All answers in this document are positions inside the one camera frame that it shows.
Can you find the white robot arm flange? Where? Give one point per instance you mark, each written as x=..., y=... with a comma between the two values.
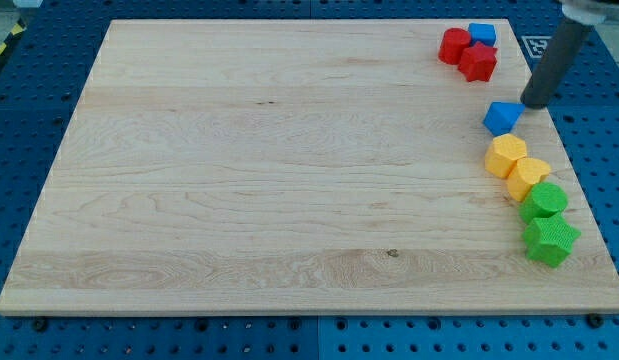
x=591, y=12

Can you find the red star block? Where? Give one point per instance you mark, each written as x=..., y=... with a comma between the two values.
x=478, y=62

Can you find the blue cube block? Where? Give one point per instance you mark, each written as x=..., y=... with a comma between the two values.
x=484, y=33

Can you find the green star block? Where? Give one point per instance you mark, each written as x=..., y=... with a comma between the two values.
x=550, y=240

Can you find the light wooden board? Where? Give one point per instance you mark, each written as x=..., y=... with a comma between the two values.
x=294, y=167

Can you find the yellow hexagon block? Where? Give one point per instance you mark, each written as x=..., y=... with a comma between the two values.
x=503, y=153

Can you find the blue triangular prism block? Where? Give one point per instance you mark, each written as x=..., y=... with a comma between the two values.
x=501, y=117

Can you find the red cylinder block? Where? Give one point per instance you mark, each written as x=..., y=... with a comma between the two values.
x=453, y=43

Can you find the yellow heart block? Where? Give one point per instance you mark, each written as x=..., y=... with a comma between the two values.
x=526, y=173

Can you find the green cylinder block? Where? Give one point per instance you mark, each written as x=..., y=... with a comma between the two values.
x=544, y=200

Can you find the white fiducial marker tag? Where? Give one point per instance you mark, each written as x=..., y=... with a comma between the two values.
x=535, y=45

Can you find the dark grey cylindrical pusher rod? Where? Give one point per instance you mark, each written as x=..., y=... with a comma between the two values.
x=555, y=62

